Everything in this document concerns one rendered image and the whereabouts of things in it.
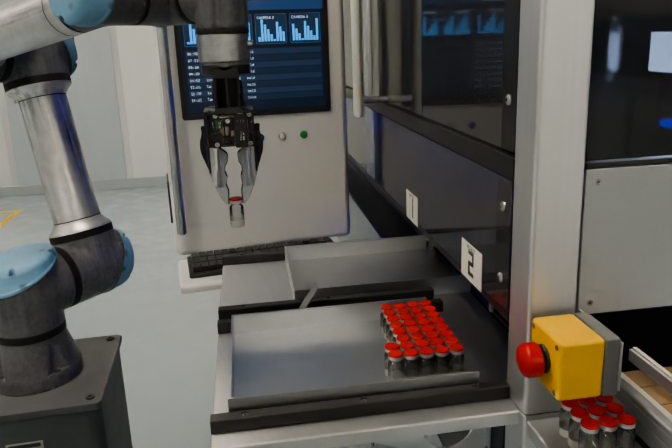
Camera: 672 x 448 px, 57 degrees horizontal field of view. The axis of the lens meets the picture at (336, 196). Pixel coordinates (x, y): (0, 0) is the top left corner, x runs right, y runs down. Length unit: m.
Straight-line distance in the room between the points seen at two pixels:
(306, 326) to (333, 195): 0.74
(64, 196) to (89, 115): 5.17
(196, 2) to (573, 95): 0.51
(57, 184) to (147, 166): 5.17
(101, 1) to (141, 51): 5.41
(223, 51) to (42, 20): 0.25
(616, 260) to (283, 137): 1.07
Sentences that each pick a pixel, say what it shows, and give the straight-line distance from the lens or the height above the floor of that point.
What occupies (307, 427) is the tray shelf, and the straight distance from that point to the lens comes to 0.86.
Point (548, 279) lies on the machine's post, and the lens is 0.81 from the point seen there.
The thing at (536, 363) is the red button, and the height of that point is 1.00.
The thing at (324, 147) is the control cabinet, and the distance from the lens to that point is 1.75.
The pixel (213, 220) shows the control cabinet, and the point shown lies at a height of 0.89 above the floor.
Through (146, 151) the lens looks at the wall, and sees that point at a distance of 6.39.
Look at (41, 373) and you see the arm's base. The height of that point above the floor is 0.82.
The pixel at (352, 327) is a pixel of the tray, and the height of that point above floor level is 0.88.
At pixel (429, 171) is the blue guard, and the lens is 1.16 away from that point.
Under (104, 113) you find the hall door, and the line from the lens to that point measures 6.39.
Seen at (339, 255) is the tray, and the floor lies 0.88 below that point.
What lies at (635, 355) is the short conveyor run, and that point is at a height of 0.97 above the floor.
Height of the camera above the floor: 1.36
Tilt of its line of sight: 14 degrees down
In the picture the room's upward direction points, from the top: 2 degrees counter-clockwise
